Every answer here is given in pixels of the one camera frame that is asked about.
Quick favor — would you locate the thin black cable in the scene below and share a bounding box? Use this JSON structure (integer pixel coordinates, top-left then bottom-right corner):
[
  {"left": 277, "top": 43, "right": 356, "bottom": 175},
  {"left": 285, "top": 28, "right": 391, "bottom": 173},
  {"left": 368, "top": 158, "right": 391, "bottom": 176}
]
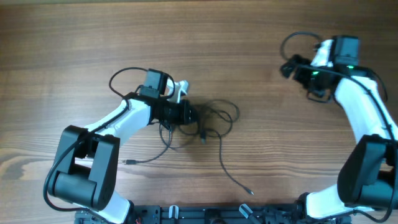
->
[{"left": 177, "top": 99, "right": 255, "bottom": 196}]

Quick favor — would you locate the black USB cable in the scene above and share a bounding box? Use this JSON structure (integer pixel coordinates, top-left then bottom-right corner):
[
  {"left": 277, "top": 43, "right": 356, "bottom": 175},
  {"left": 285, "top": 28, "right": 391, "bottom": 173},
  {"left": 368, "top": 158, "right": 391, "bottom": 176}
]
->
[{"left": 121, "top": 123, "right": 208, "bottom": 166}]

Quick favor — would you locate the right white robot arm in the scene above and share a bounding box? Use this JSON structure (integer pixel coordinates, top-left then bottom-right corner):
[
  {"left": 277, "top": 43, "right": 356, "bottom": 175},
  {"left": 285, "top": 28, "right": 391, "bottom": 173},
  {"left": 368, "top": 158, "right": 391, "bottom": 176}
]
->
[{"left": 279, "top": 32, "right": 397, "bottom": 223}]

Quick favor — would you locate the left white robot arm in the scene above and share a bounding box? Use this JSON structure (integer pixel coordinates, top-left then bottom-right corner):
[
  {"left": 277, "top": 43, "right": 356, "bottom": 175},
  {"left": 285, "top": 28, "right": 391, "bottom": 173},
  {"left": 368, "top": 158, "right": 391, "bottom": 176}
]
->
[{"left": 42, "top": 69, "right": 198, "bottom": 223}]

